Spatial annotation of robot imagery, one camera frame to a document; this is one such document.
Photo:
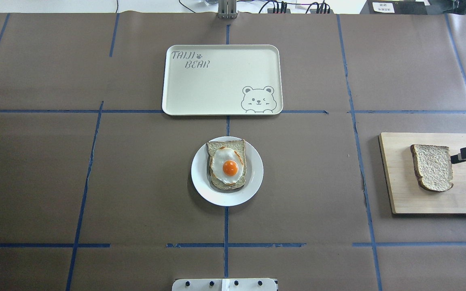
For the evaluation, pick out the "cream bear serving tray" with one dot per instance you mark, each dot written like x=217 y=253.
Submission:
x=222 y=80

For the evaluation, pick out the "bread slice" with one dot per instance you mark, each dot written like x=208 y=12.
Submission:
x=239 y=146
x=432 y=167

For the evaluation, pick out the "white round plate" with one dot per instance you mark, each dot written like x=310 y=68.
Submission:
x=203 y=183

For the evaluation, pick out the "aluminium frame post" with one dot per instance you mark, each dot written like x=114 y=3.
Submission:
x=227 y=9

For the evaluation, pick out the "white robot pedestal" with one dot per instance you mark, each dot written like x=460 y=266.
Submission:
x=225 y=284

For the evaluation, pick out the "fried egg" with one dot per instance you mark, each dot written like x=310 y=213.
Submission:
x=227 y=166

